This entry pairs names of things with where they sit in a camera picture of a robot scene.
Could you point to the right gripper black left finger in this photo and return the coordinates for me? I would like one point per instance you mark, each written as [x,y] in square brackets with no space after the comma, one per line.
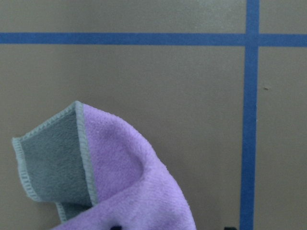
[116,228]

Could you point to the purple grey cloth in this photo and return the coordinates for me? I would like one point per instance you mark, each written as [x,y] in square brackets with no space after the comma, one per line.
[100,172]

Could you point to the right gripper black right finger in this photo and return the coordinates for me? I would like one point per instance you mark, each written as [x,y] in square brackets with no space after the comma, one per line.
[229,228]

